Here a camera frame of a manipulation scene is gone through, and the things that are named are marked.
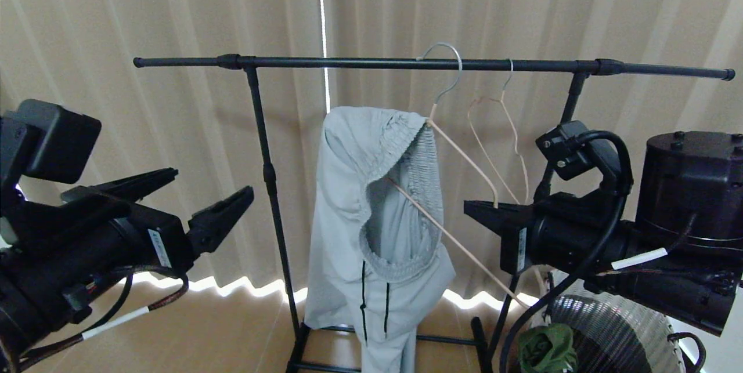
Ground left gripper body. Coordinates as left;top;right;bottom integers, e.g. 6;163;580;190
0;205;196;356

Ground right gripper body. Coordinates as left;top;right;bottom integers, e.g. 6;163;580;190
500;192;633;275

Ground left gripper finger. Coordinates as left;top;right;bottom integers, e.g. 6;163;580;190
61;168;179;204
187;186;255;256

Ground pale grey shorts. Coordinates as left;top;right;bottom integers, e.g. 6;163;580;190
305;106;457;373

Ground pink clothes hanger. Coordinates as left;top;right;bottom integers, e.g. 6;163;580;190
384;42;538;311
467;60;530;205

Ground white laundry basket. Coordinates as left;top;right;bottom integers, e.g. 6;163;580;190
511;271;706;373

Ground black clothes rack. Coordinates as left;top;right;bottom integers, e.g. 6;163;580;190
133;54;735;373

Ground green garment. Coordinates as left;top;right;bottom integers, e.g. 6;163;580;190
518;324;578;373

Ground beige curtain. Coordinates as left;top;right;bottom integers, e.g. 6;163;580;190
0;0;743;304

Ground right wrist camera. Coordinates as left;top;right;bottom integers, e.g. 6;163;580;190
535;121;623;183

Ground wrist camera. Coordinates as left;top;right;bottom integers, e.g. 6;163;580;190
0;99;102;229
535;121;623;183

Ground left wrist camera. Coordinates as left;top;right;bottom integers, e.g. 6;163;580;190
0;99;102;229

